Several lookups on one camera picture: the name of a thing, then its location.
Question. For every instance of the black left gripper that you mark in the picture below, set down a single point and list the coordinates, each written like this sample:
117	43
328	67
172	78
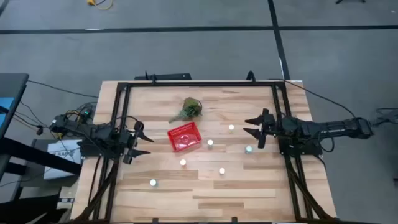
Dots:
127	141

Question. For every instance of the blue panel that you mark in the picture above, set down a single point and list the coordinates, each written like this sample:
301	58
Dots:
6	109

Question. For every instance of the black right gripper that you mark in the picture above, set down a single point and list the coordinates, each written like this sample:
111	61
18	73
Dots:
269	124

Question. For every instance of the black aluminium table frame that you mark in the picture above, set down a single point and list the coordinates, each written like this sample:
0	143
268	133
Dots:
202	84

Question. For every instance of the red plastic mesh basket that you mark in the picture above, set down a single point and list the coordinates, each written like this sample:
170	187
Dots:
184	137

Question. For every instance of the dark grey desk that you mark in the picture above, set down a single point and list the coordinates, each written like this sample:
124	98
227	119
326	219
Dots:
12	87

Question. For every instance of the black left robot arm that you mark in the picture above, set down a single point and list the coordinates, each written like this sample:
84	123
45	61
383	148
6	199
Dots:
99	133

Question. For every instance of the green artificial plant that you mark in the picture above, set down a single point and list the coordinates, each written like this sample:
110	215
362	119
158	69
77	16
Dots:
189	109

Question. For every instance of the white cardboard box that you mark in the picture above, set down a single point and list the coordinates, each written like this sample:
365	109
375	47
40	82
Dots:
66	148

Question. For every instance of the yellow-green pill bottle white cap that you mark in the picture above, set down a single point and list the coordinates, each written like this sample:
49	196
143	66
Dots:
221	170

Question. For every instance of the white ball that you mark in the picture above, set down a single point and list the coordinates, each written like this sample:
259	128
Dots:
153	182

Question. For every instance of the orange pill bottle white cap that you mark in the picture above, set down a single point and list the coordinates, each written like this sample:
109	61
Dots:
183	162

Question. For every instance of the black flat box with antennas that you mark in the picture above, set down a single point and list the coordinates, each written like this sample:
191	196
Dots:
168	76

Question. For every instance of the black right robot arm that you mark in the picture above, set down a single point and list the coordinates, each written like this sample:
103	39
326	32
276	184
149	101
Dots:
311	127

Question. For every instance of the black stand base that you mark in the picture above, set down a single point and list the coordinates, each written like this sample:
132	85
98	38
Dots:
349	1

